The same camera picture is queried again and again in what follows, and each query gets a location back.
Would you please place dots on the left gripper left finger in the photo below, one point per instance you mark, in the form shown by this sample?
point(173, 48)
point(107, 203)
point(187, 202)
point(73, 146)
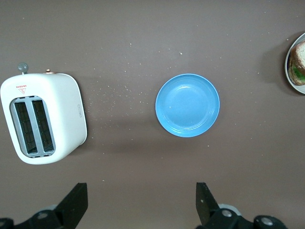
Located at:
point(74, 205)

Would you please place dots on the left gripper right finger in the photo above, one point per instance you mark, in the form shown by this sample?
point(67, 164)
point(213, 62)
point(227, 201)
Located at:
point(205, 205)

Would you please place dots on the green lettuce leaf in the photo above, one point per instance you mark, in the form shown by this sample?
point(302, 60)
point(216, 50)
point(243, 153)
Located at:
point(299, 71)

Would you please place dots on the blue plate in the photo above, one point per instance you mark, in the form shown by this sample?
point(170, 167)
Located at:
point(187, 105)

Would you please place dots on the beige plate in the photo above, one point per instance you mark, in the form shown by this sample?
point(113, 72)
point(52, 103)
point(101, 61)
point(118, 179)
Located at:
point(287, 69)

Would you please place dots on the white toaster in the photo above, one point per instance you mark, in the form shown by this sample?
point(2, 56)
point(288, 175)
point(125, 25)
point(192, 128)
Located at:
point(64, 107)

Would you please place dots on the brown table cover sheet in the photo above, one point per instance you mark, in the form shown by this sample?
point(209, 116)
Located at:
point(143, 35)

